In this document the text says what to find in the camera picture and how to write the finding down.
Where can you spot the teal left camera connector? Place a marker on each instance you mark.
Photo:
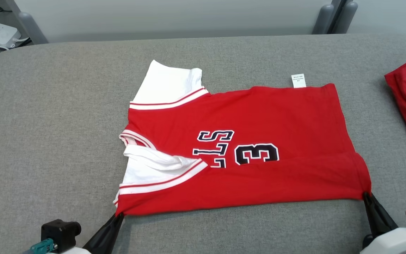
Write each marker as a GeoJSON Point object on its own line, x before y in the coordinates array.
{"type": "Point", "coordinates": [42, 246]}

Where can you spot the red jersey with white sleeves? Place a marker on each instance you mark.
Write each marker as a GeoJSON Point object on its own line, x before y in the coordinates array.
{"type": "Point", "coordinates": [277, 113]}

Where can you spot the grey partition post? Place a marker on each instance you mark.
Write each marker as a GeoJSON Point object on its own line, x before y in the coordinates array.
{"type": "Point", "coordinates": [34, 30]}
{"type": "Point", "coordinates": [347, 17]}
{"type": "Point", "coordinates": [323, 21]}

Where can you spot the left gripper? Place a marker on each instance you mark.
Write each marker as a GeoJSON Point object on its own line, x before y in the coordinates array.
{"type": "Point", "coordinates": [71, 251]}

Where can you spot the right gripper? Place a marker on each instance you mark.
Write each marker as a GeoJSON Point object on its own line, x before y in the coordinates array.
{"type": "Point", "coordinates": [397, 243]}

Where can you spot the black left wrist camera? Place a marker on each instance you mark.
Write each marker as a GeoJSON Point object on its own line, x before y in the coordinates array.
{"type": "Point", "coordinates": [60, 233]}

